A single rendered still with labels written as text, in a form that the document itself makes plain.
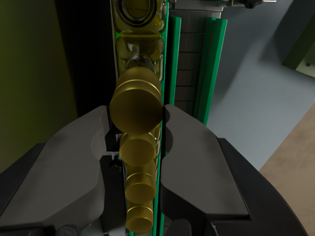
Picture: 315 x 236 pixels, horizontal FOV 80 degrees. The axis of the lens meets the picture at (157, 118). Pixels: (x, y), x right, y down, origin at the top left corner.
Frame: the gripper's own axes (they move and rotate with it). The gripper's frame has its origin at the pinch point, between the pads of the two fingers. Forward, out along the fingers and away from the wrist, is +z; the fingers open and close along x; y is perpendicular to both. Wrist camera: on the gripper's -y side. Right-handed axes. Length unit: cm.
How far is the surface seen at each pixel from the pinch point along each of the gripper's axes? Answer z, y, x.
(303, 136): 119, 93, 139
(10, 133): 4.3, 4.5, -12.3
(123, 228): 31, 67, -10
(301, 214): 119, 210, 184
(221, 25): 22.1, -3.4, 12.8
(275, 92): 44, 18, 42
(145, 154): 2.3, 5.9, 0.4
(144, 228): 2.3, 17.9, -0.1
